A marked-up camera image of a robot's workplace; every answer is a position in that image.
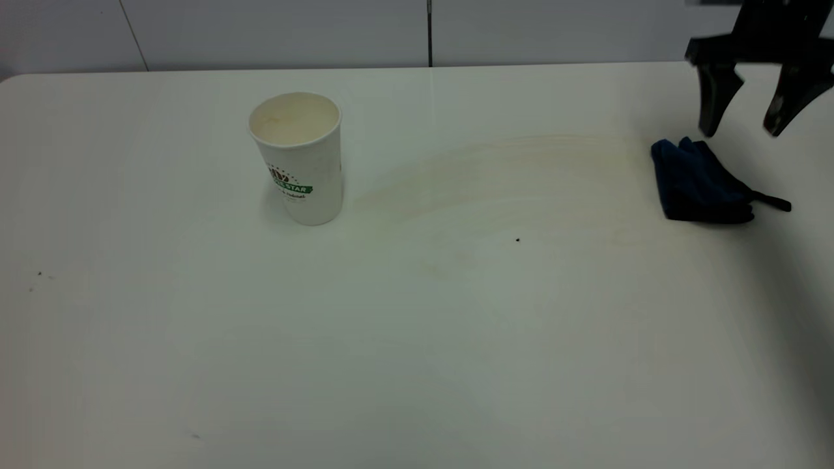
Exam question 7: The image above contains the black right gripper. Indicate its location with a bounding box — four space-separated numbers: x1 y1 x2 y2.
684 0 834 138

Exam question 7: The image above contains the dark blue cloth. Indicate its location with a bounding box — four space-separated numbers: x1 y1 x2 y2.
650 136 793 225

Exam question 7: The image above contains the white paper coffee cup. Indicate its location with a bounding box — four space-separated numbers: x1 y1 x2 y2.
248 92 345 227

